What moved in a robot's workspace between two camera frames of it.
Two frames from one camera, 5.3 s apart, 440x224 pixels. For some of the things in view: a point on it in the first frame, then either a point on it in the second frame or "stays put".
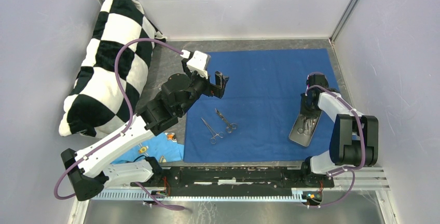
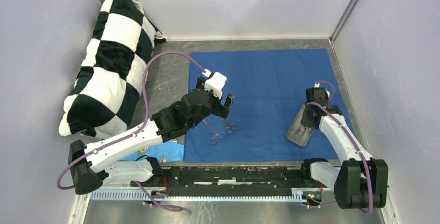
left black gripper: (217, 90) -> (221, 110)
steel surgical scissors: (230, 126) stays put
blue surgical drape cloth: (251, 121) stays put
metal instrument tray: (304, 129) stays put
